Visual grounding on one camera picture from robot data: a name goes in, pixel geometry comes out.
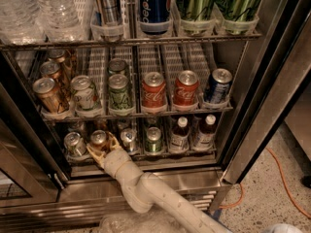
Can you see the blue floor tape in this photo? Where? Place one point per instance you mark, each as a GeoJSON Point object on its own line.
{"type": "Point", "coordinates": [215, 214]}

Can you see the stainless steel fridge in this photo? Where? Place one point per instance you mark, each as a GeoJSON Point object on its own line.
{"type": "Point", "coordinates": [268, 58]}

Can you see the brown bottle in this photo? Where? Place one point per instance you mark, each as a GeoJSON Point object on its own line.
{"type": "Point", "coordinates": [179, 137]}
{"type": "Point", "coordinates": [204, 134]}

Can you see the green can behind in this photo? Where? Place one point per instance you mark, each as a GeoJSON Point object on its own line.
{"type": "Point", "coordinates": [118, 66]}

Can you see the brown bottle left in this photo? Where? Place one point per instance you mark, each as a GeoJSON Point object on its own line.
{"type": "Point", "coordinates": [179, 137]}

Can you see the plaid slim can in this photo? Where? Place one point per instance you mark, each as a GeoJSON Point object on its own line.
{"type": "Point", "coordinates": [111, 12]}

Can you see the silver can bottom left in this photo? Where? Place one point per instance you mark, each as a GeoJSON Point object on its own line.
{"type": "Point", "coordinates": [75, 144]}

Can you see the green can front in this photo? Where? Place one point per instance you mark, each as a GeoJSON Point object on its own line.
{"type": "Point", "coordinates": [119, 92]}

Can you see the gold can middle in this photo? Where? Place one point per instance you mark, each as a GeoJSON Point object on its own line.
{"type": "Point", "coordinates": [54, 70]}

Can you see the glass fridge door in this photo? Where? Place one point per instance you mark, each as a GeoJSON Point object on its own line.
{"type": "Point", "coordinates": [28, 175]}

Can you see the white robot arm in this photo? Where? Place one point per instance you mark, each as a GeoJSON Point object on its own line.
{"type": "Point", "coordinates": [143, 189]}

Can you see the clear plastic wrap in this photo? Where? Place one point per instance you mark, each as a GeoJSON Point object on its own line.
{"type": "Point", "coordinates": [151, 222]}

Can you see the green tall can left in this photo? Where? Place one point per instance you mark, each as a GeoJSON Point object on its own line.
{"type": "Point", "coordinates": [195, 10]}

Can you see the white green can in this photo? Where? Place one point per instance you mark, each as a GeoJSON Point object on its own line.
{"type": "Point", "coordinates": [85, 93]}

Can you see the orange can bottom shelf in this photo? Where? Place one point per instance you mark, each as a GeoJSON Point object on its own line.
{"type": "Point", "coordinates": [99, 140]}

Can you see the blue pepsi can top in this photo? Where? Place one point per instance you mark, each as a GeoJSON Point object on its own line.
{"type": "Point", "coordinates": [154, 16]}

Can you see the green can bottom shelf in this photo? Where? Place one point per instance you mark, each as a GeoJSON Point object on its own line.
{"type": "Point", "coordinates": [153, 142]}

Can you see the red coca-cola can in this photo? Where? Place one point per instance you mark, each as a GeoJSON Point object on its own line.
{"type": "Point", "coordinates": [153, 90]}
{"type": "Point", "coordinates": [186, 85]}

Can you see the clear water bottle left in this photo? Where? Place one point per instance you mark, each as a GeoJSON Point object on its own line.
{"type": "Point", "coordinates": [17, 25]}

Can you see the blue pepsi can middle shelf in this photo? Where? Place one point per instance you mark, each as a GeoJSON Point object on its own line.
{"type": "Point", "coordinates": [218, 86]}

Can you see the red coca-cola can right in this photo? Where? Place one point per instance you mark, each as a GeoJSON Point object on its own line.
{"type": "Point", "coordinates": [186, 85]}

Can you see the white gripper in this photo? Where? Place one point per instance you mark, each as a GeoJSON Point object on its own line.
{"type": "Point", "coordinates": [112, 161]}

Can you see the gold can back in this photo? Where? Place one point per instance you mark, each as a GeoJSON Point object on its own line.
{"type": "Point", "coordinates": [63, 58]}

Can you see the clear water bottle right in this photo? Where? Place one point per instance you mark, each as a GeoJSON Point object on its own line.
{"type": "Point", "coordinates": [60, 20]}

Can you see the gold can front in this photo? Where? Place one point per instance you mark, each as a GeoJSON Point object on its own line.
{"type": "Point", "coordinates": [51, 96]}

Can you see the gold can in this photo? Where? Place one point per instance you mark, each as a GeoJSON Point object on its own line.
{"type": "Point", "coordinates": [51, 96]}
{"type": "Point", "coordinates": [63, 58]}
{"type": "Point", "coordinates": [54, 70]}

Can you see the green tall can right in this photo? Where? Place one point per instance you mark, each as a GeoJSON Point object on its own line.
{"type": "Point", "coordinates": [238, 10]}

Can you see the green tall can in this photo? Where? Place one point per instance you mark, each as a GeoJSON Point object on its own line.
{"type": "Point", "coordinates": [195, 10]}
{"type": "Point", "coordinates": [238, 10]}

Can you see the red coca-cola can left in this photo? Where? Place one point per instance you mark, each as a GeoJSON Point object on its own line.
{"type": "Point", "coordinates": [153, 90]}

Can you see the white silver can bottom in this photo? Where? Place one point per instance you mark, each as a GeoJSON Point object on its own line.
{"type": "Point", "coordinates": [128, 138]}

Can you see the brown bottle right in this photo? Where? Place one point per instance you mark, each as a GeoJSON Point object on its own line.
{"type": "Point", "coordinates": [204, 134]}

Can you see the clear water bottle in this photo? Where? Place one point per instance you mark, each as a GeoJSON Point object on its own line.
{"type": "Point", "coordinates": [60, 20]}
{"type": "Point", "coordinates": [17, 25]}

